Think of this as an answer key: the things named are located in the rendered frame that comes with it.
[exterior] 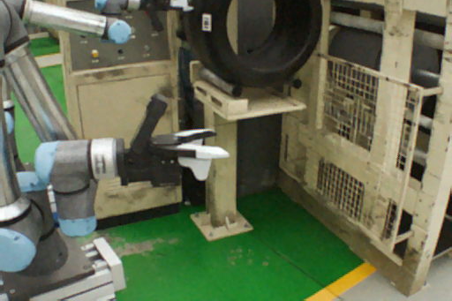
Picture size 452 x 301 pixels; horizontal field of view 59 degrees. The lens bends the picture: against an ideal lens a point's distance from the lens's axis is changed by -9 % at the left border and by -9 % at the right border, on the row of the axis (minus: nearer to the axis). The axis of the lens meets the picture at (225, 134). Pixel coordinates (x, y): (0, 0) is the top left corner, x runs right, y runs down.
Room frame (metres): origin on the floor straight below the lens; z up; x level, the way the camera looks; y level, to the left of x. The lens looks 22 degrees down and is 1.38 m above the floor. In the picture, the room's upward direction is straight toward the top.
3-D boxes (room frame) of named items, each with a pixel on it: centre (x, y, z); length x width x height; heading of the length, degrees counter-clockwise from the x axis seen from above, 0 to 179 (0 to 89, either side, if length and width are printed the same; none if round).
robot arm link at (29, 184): (0.80, 0.46, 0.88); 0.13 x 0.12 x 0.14; 10
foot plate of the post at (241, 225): (2.07, 0.03, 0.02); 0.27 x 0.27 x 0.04; 25
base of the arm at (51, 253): (0.81, 0.47, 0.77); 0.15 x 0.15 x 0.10
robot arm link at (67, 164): (0.70, 0.30, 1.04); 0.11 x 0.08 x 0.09; 99
